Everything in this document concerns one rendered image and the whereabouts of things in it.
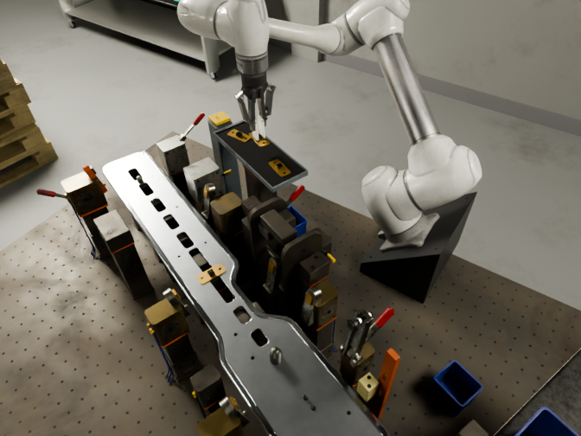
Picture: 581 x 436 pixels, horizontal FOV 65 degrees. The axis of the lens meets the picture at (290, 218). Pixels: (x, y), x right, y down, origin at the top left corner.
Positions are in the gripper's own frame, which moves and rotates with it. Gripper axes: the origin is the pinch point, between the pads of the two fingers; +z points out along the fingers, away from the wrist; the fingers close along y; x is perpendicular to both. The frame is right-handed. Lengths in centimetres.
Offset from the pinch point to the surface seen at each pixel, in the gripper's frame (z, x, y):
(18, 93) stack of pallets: 71, -213, 70
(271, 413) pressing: 25, 71, 37
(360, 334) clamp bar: 9, 72, 14
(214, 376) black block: 26, 55, 45
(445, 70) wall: 105, -122, -234
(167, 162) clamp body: 24.3, -31.3, 24.4
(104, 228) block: 22, -8, 54
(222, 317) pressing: 25, 41, 36
